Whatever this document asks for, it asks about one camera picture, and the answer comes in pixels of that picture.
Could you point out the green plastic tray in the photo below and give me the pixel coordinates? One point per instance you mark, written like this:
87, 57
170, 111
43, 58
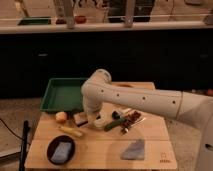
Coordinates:
62, 94

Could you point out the black round cap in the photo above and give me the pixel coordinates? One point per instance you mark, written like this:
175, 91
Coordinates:
115, 115

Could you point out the brown red clutter piece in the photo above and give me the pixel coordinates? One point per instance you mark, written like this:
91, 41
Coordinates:
131, 119

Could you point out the grey blue cloth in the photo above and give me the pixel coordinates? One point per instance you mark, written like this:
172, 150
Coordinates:
135, 151

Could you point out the yellow stick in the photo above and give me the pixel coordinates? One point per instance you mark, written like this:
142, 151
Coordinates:
71, 131

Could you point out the orange bowl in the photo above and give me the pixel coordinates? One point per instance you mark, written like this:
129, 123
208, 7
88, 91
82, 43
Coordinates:
124, 85

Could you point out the black chair frame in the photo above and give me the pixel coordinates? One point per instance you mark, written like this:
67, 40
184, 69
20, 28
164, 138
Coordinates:
24, 143

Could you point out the white round cup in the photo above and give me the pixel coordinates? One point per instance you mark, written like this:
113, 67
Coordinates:
100, 122

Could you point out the background red bowl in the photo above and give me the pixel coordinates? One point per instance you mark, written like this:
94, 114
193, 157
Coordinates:
80, 19

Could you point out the blue sponge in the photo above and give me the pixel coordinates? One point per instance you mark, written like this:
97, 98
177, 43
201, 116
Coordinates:
61, 153

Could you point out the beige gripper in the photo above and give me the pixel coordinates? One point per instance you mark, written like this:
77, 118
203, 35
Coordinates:
91, 117

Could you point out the black bowl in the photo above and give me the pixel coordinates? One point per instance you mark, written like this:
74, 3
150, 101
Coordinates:
55, 142

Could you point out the small orange fruit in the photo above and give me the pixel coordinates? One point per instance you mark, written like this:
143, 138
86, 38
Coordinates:
61, 117

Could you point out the background green tray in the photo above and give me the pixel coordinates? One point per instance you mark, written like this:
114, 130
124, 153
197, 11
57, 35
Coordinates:
35, 21

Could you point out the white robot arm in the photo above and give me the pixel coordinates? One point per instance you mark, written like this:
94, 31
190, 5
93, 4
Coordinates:
192, 109

